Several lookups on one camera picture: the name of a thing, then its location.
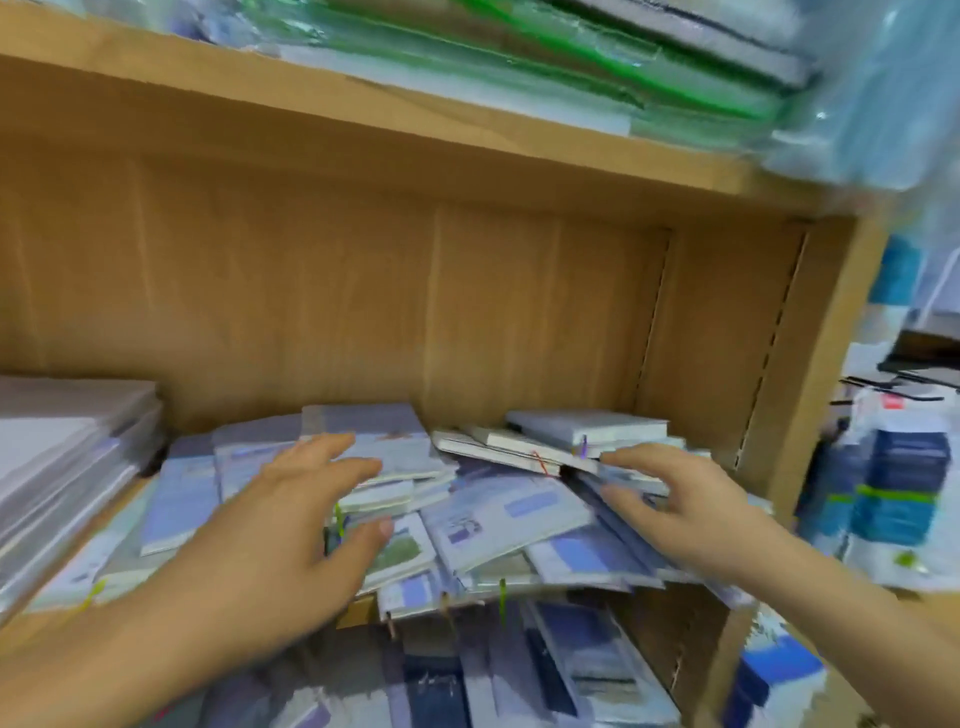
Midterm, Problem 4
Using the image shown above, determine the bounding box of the pile of small notebooks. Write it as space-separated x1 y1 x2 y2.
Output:
30 400 774 624

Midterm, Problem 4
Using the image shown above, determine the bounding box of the row of patterned notebooks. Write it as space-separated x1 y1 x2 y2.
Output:
150 600 684 728

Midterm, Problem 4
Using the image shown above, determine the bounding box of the stack of large blue notebooks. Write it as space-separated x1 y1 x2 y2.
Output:
0 375 167 620

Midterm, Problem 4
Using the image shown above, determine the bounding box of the person's left hand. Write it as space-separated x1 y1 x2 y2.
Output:
180 433 395 662

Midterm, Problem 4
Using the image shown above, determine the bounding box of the blue white small box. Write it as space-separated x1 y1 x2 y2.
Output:
723 630 830 728

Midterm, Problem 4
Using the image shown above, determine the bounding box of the wooden shelf unit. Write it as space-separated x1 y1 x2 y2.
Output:
0 0 894 728

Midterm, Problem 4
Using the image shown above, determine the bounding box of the person's right hand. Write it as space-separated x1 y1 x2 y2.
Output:
598 442 782 587

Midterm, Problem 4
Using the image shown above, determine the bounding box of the person's right forearm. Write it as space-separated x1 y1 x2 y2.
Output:
720 525 960 728

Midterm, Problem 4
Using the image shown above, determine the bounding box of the stack of green edged packets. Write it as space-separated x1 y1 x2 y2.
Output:
90 0 819 152

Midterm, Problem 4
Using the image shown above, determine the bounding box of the light blue plastic bag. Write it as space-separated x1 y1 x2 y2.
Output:
765 0 960 194

